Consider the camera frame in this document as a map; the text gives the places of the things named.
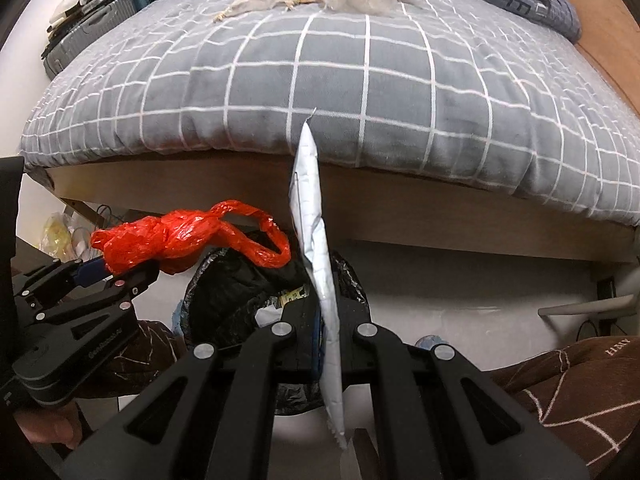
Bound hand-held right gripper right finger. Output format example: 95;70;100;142
330;280;591;480

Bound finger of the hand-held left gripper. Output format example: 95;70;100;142
12;257;109;307
29;262;162;334

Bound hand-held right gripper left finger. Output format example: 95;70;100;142
62;287;324;480

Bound red plastic bag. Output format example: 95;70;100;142
90;200;292;276

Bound waste bin with black liner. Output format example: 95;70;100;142
181;230;372;416

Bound white bubble mailer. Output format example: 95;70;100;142
289;107;348;453

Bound person's left hand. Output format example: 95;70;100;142
15;402;84;452

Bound yellow plastic bag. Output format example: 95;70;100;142
42;212;81;256

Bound blue plastic bag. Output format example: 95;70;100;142
170;302;188;341

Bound light blue slipper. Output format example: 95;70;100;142
415;335;453;352

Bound dark grey cabinet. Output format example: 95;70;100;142
0;156;26;281

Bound brown patterned pants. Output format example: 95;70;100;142
75;319;640;480

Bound grey suitcase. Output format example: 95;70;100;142
42;0;138;81

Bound white chair leg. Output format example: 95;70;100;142
539;294;640;318

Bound grey checked bed sheet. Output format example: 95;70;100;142
19;0;640;228

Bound light wooden side panel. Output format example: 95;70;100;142
567;0;640;111

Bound wooden bed frame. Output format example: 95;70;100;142
45;152;638;266

